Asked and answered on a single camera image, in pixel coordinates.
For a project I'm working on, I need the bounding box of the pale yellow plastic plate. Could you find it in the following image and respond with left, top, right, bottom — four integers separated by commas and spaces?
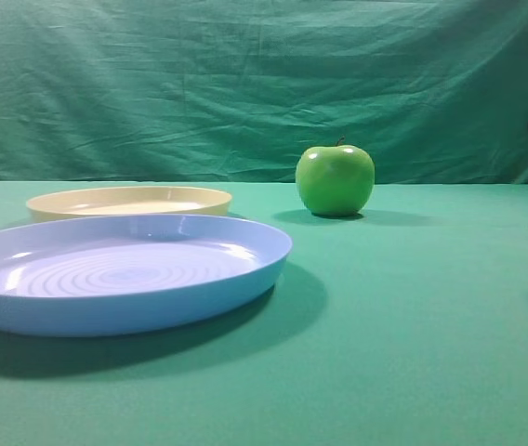
26, 186, 232, 222

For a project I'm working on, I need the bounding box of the blue plastic plate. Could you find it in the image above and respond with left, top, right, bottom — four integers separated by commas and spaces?
0, 215, 293, 337

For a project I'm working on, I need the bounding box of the green backdrop cloth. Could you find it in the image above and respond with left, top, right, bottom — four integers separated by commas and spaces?
0, 1, 528, 184

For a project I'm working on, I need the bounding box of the green apple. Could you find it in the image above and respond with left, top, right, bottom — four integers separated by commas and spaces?
296, 140, 376, 217

